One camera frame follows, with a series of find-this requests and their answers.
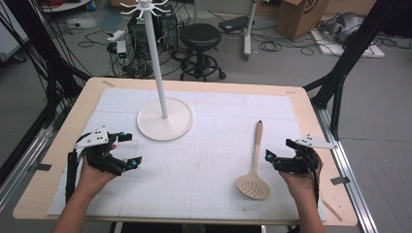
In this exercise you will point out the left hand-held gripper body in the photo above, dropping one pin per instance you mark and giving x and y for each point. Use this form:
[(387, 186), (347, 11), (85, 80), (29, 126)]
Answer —
[(97, 137)]

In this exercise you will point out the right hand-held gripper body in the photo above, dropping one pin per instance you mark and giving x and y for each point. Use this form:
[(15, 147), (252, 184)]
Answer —
[(301, 160)]

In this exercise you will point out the beige slotted spoon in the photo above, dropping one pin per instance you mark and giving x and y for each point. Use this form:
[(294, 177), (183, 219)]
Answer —
[(257, 145)]

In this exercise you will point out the white hook stand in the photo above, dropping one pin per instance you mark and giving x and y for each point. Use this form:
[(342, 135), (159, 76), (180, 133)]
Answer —
[(163, 124)]

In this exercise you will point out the person's right hand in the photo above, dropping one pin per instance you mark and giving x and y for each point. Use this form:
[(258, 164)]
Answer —
[(301, 186)]

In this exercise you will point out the person's left hand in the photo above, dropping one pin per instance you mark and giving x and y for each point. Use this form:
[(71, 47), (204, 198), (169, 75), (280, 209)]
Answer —
[(94, 179)]

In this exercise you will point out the grey tape piece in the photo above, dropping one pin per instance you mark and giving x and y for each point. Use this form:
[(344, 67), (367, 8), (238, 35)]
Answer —
[(340, 180), (42, 167)]

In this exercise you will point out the thin wooden stick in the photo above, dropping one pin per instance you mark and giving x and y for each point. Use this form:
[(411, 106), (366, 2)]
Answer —
[(332, 210)]

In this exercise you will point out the white grid mat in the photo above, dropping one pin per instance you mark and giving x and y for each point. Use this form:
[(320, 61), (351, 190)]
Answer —
[(207, 161)]

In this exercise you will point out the wooden table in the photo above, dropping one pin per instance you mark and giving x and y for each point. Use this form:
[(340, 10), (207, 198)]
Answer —
[(40, 184)]

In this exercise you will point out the white power adapter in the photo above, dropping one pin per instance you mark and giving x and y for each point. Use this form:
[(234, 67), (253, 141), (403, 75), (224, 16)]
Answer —
[(121, 48)]

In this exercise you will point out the white power strip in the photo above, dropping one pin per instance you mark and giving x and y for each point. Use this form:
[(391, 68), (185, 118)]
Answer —
[(115, 35)]

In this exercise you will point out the white floor board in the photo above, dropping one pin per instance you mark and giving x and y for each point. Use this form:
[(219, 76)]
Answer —
[(336, 48)]

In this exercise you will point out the black computer tower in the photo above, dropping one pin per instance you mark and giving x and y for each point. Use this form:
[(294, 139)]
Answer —
[(168, 30)]

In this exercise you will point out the cardboard box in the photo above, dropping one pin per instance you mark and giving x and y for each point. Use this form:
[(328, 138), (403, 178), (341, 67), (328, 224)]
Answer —
[(299, 17)]

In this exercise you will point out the black round stool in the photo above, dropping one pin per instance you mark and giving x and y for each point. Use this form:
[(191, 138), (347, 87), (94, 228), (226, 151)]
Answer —
[(200, 35)]

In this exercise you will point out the grey device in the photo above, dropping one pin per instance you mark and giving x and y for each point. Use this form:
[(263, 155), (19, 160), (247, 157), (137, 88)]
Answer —
[(348, 24)]

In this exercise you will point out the black laptop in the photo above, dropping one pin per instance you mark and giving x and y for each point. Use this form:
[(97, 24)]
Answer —
[(233, 23)]

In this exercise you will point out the white round table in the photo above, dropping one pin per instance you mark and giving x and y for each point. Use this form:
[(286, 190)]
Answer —
[(64, 5)]

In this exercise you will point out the aluminium rail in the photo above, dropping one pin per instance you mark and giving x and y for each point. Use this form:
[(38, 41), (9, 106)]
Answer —
[(22, 168), (348, 174)]

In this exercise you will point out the black metal frame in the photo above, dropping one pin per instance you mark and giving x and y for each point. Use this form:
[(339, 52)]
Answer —
[(351, 48), (48, 61)]

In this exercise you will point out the white floor stand post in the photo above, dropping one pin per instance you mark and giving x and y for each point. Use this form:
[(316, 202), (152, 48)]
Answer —
[(248, 32)]

